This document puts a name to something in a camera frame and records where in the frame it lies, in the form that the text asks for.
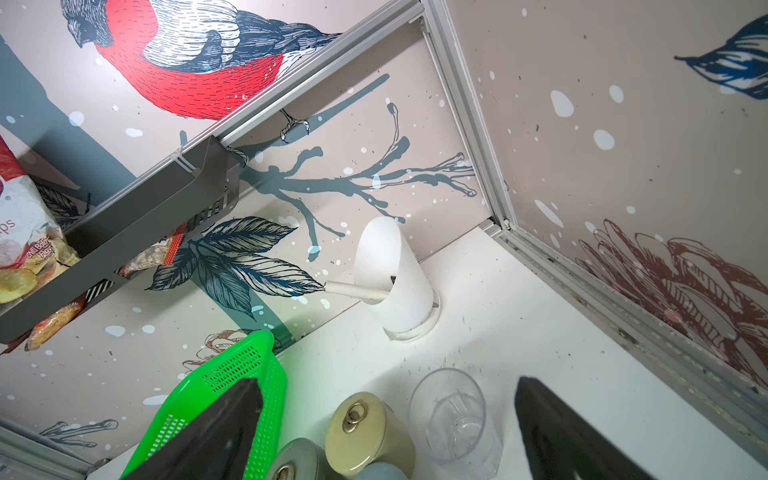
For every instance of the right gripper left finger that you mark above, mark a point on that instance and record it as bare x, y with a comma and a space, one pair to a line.
216, 445

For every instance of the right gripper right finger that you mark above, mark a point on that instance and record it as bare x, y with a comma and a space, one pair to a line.
560, 444

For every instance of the green tea canister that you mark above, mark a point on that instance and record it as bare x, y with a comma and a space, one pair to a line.
301, 459

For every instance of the yellow tea canister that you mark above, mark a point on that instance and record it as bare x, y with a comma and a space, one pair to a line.
365, 430

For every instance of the green plastic basket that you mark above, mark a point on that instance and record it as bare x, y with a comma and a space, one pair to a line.
250, 358

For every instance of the clear plastic cup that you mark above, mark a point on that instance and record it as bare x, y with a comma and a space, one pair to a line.
451, 427

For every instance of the small snack packet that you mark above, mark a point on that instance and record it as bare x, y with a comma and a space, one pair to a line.
161, 253

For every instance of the white spoon in holder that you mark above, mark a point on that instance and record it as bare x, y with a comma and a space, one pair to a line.
367, 294

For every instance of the white utensil holder cup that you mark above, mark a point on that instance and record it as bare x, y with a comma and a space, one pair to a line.
384, 261

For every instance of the Chuba cassava chips bag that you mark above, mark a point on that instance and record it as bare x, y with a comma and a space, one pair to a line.
33, 248

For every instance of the dark wall-mounted basket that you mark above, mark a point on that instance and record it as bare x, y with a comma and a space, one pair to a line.
194, 187

